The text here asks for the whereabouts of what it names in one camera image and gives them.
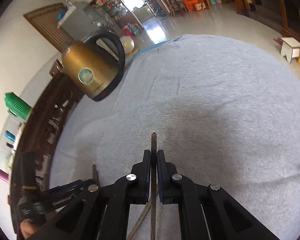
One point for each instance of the grey refrigerator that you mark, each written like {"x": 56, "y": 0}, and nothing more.
{"x": 81, "y": 20}

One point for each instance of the carved dark wooden table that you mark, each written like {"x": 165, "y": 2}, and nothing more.
{"x": 42, "y": 131}

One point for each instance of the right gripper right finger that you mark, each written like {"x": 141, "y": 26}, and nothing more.
{"x": 206, "y": 212}

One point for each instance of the green thermos jug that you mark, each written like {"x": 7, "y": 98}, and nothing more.
{"x": 16, "y": 106}

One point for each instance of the person's left hand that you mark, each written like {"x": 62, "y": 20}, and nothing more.
{"x": 28, "y": 229}

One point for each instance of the grey towel table cover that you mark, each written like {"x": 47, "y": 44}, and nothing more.
{"x": 225, "y": 112}

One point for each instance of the white small stool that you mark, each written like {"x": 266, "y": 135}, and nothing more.
{"x": 290, "y": 48}

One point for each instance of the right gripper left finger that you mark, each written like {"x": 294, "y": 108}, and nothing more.
{"x": 101, "y": 212}

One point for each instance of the gold electric kettle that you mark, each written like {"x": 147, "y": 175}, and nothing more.
{"x": 92, "y": 68}

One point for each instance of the blue slim bottle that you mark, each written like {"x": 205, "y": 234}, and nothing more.
{"x": 10, "y": 136}

